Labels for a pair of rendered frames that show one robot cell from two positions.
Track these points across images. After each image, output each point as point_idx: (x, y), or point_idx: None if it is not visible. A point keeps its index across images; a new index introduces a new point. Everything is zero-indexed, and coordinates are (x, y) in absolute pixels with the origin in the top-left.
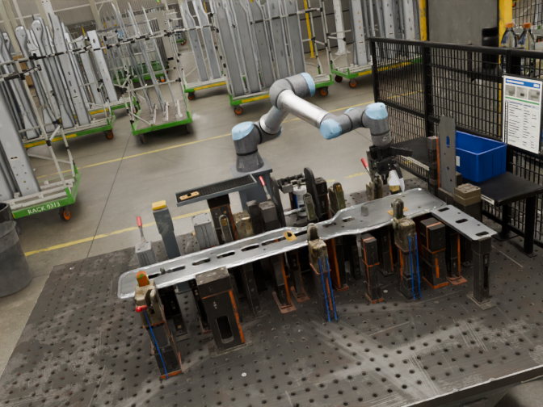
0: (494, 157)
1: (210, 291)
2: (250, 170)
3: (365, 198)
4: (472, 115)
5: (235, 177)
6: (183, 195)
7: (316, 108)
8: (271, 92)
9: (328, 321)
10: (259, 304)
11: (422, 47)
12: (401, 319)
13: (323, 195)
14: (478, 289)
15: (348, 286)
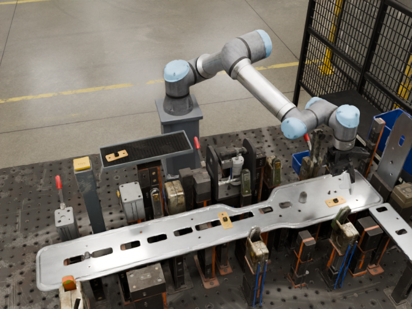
0: None
1: (143, 295)
2: (179, 114)
3: (282, 137)
4: None
5: (167, 133)
6: (108, 151)
7: (279, 96)
8: (225, 56)
9: (252, 306)
10: (184, 280)
11: (381, 2)
12: None
13: (260, 168)
14: (400, 295)
15: (270, 259)
